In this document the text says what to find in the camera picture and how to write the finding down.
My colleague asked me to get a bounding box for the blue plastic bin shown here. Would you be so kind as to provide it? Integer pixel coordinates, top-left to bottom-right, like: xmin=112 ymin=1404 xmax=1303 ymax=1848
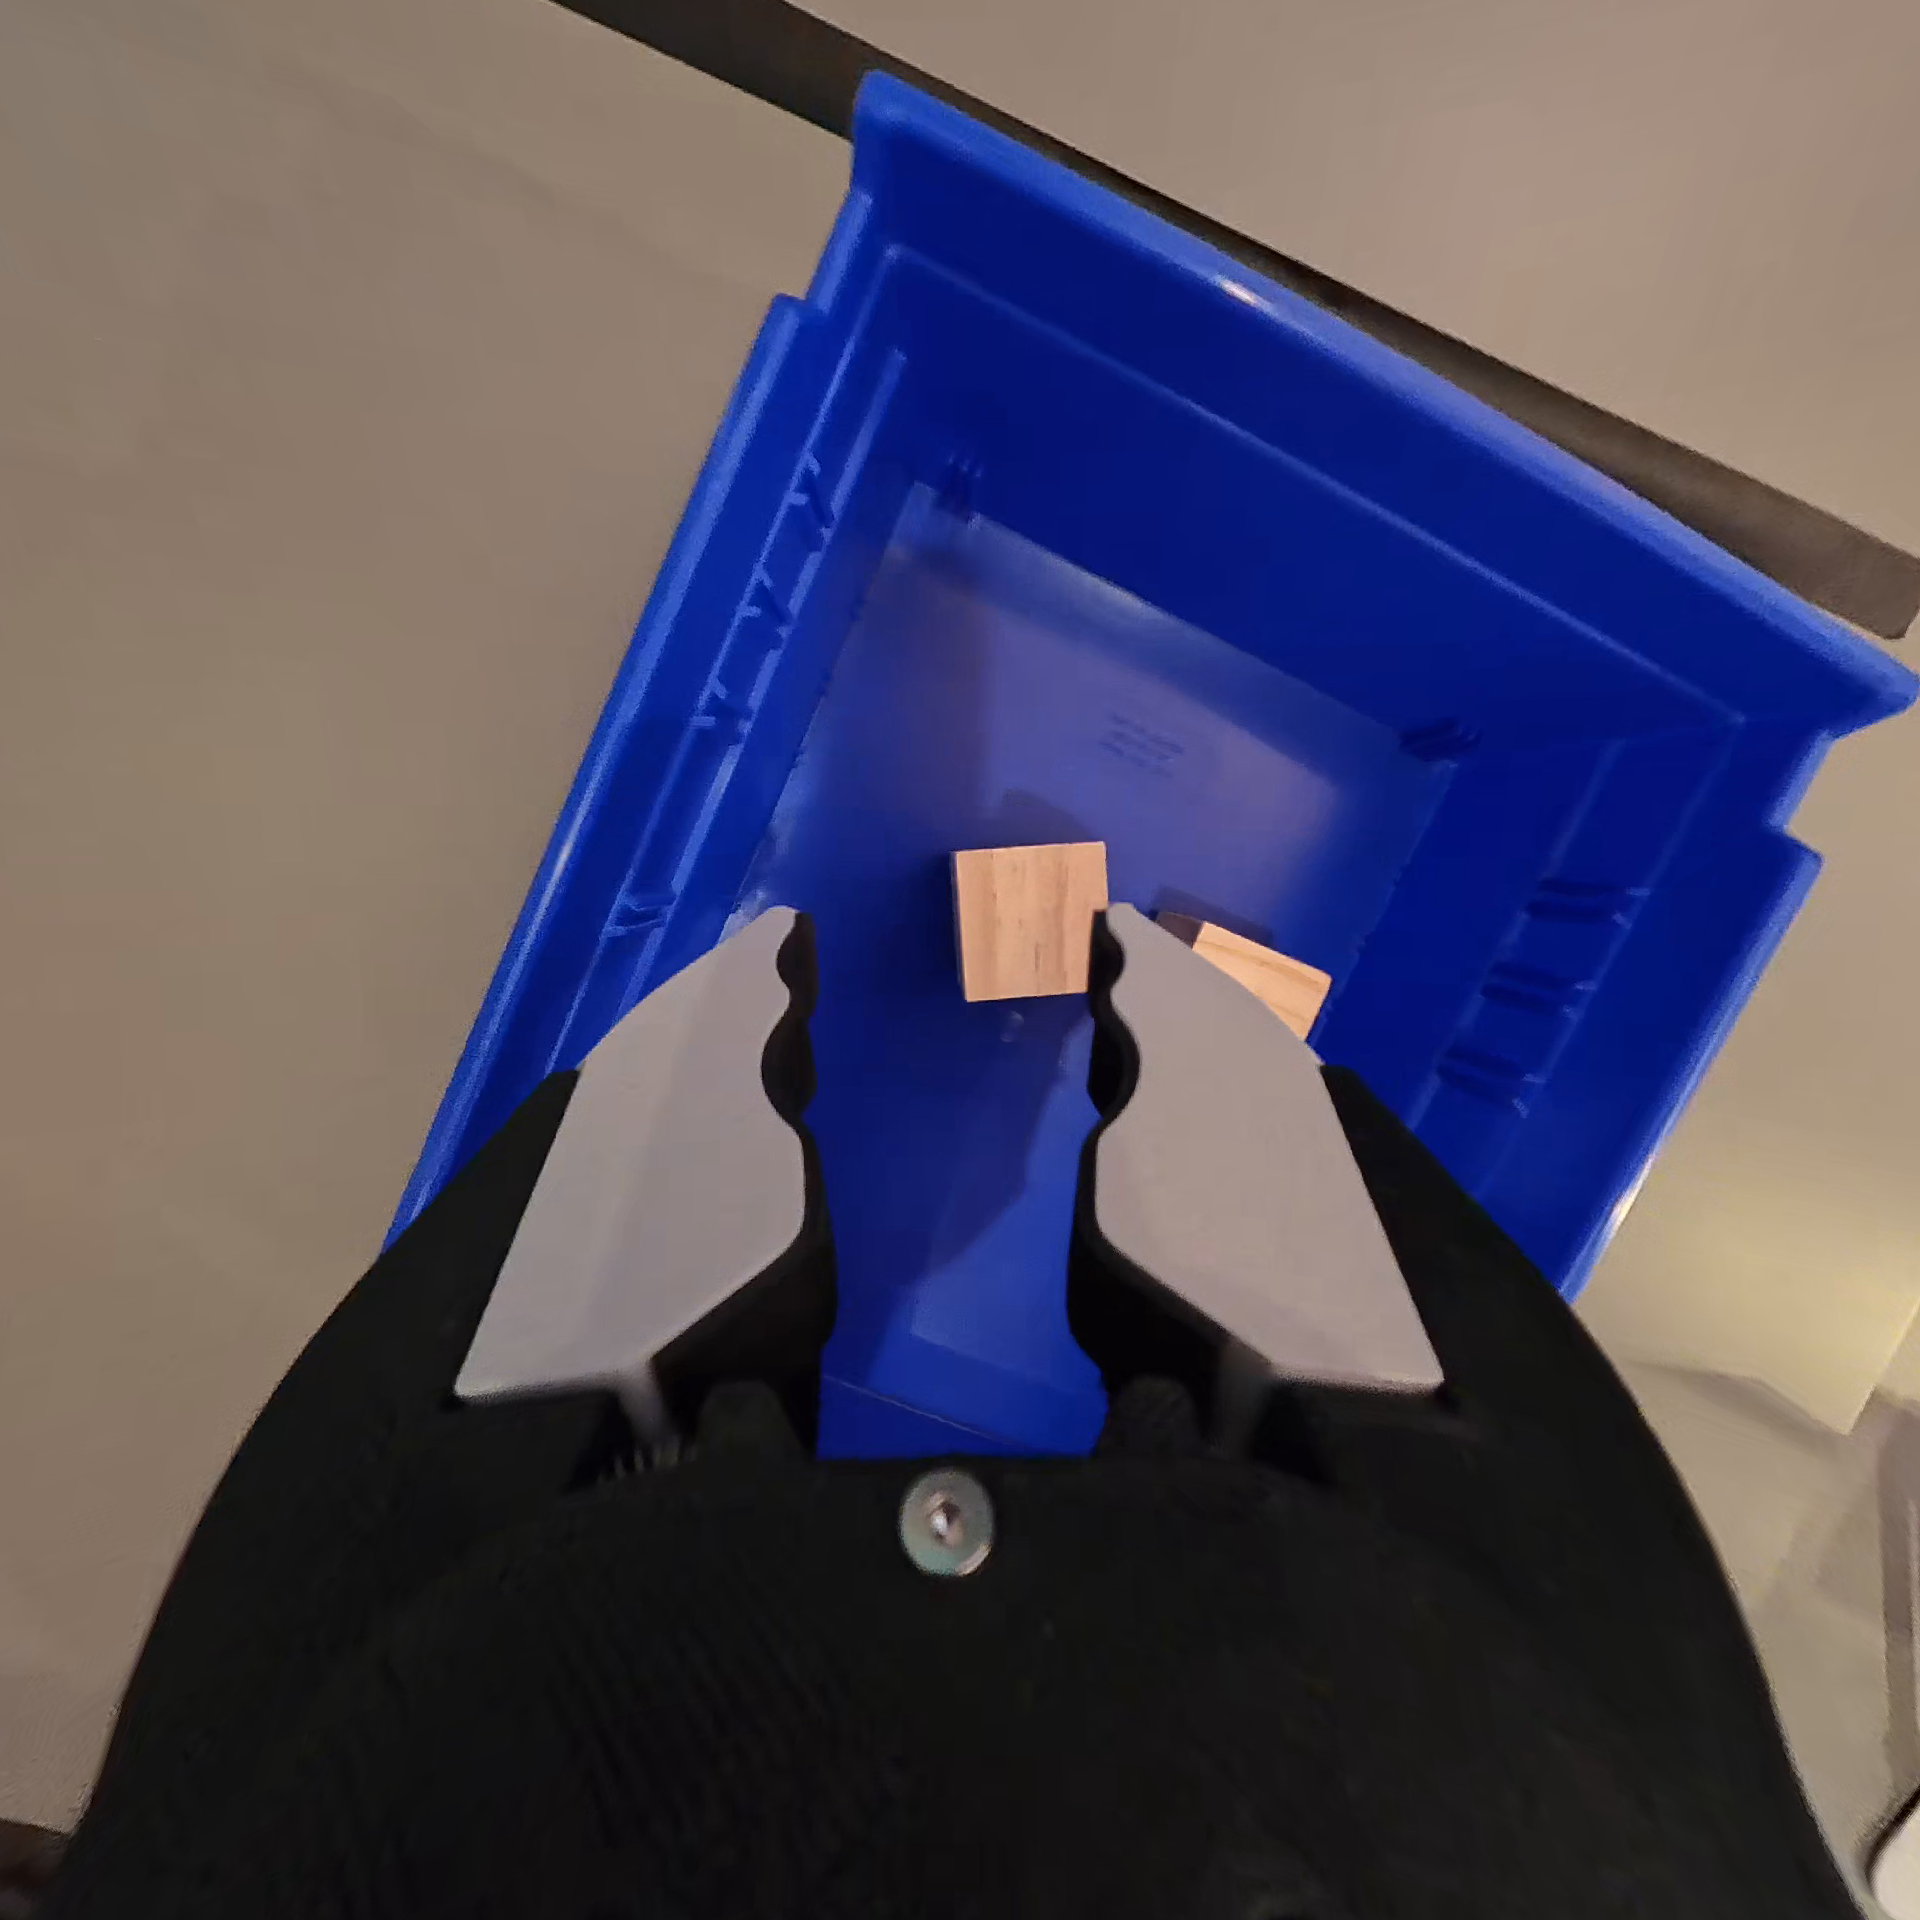
xmin=381 ymin=67 xmax=1920 ymax=1463

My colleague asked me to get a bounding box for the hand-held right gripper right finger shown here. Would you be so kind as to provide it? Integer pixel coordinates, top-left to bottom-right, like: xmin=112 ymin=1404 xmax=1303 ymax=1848
xmin=1065 ymin=903 xmax=1445 ymax=1452

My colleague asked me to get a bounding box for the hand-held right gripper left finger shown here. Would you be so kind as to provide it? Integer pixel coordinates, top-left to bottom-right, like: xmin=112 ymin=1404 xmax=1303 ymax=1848
xmin=449 ymin=907 xmax=833 ymax=1451

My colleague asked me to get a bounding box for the blue-striped wooden cube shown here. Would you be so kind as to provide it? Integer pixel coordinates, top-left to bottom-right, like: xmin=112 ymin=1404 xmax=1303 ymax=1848
xmin=950 ymin=840 xmax=1113 ymax=1007
xmin=1152 ymin=907 xmax=1336 ymax=1049

